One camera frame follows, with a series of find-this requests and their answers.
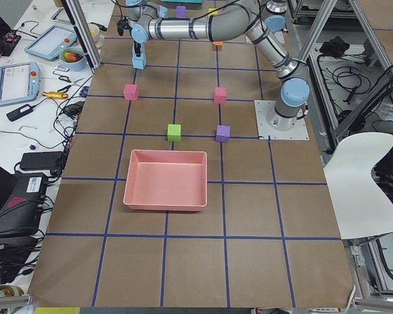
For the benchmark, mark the purple block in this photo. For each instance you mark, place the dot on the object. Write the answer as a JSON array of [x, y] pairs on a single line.
[[180, 12], [223, 133]]

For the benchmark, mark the teach pendant tablet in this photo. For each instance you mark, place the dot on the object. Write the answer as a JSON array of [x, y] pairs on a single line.
[[50, 44], [19, 83]]

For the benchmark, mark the cyan plastic bin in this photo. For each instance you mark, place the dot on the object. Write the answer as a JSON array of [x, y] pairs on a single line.
[[184, 1]]

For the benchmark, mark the yellow foam block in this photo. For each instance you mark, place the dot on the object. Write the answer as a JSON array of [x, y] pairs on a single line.
[[212, 11]]

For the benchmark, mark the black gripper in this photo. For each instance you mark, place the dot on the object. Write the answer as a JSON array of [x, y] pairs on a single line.
[[137, 49]]

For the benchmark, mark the scissors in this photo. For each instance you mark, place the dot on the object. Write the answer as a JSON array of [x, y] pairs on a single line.
[[69, 82]]

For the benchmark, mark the white chair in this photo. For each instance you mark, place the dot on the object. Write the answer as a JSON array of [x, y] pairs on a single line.
[[361, 208]]

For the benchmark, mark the black computer case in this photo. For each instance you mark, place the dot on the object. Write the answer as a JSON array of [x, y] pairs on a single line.
[[21, 213]]

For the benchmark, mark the pink plastic bin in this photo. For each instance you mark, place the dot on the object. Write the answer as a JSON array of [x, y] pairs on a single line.
[[167, 180]]

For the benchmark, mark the light blue block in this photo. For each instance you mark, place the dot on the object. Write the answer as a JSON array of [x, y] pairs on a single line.
[[139, 64], [140, 56]]

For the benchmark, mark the magenta block near base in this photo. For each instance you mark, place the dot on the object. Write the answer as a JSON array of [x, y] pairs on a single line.
[[220, 95]]

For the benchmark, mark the orange block near base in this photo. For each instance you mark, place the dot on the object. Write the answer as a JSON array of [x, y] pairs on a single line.
[[217, 46]]

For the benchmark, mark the green bowl with fruit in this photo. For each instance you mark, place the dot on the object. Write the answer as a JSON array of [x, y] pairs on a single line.
[[73, 58]]

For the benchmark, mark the white bowl with lemon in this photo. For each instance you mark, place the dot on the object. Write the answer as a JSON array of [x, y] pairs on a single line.
[[94, 31]]

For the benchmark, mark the aluminium frame post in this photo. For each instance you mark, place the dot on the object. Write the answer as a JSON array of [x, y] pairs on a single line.
[[77, 19]]

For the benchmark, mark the green foam block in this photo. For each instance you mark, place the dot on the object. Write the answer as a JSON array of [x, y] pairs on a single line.
[[174, 133]]

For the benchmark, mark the purple block right side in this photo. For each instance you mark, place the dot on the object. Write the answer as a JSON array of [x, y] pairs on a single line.
[[180, 12]]

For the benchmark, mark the purple block left side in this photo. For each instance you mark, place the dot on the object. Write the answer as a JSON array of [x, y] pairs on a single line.
[[223, 133]]

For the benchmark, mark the red block left far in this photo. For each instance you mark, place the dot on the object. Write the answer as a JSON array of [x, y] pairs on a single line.
[[131, 92]]

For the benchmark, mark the black power adapter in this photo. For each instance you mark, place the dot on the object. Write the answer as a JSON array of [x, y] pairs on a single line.
[[19, 112]]

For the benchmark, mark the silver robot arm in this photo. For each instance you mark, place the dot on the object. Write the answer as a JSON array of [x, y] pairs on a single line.
[[141, 11], [146, 21]]

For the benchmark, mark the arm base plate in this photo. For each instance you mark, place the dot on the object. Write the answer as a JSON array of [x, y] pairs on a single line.
[[271, 126]]

